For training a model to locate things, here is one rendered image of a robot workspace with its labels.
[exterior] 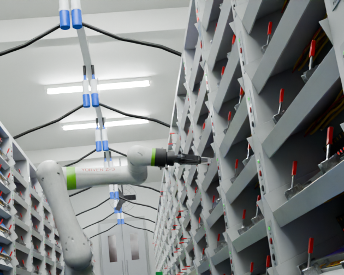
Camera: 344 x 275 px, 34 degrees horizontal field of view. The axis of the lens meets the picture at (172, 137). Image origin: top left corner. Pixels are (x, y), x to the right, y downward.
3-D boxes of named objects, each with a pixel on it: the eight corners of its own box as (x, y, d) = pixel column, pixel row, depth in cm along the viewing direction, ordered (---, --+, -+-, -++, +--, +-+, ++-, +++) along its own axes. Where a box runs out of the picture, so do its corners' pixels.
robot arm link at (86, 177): (75, 177, 274) (75, 161, 282) (76, 193, 282) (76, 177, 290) (149, 173, 280) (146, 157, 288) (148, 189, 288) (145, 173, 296)
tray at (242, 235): (272, 232, 156) (249, 187, 159) (237, 252, 214) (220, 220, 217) (334, 201, 159) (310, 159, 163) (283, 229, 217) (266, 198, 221)
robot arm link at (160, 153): (155, 144, 276) (155, 149, 285) (154, 167, 273) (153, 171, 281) (168, 144, 276) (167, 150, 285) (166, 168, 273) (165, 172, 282)
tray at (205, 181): (220, 163, 233) (210, 143, 236) (205, 192, 291) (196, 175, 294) (262, 144, 237) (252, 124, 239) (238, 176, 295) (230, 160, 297)
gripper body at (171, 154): (165, 167, 282) (184, 168, 282) (166, 163, 274) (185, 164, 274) (166, 153, 284) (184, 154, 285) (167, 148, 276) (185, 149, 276)
